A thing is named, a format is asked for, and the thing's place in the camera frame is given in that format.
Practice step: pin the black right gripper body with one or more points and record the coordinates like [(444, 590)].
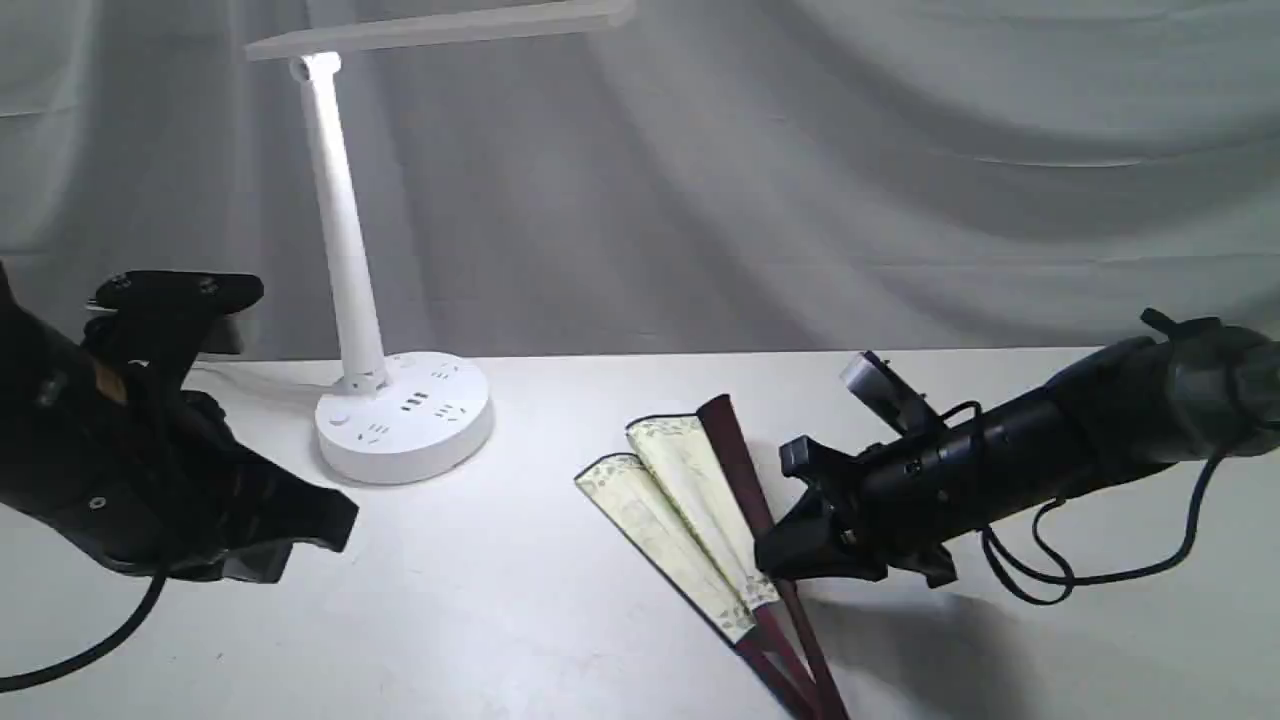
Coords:
[(936, 482)]

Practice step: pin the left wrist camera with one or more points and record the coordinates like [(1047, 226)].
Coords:
[(164, 320)]

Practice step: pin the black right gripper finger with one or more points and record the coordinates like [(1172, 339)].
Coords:
[(835, 476), (809, 543)]

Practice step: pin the grey backdrop curtain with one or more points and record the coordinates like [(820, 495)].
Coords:
[(714, 176)]

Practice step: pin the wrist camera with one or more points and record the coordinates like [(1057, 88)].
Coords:
[(872, 381), (164, 320)]

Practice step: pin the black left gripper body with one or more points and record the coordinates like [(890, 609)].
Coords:
[(148, 487)]

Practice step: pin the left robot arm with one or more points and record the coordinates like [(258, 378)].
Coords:
[(34, 355)]

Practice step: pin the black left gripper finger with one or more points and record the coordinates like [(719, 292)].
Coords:
[(280, 508)]

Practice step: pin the white desk lamp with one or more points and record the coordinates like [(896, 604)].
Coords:
[(392, 420)]

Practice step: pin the paper folding fan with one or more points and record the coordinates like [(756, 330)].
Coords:
[(687, 497)]

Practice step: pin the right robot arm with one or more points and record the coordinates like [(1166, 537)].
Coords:
[(1200, 390)]

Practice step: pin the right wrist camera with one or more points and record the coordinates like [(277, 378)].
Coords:
[(872, 381)]

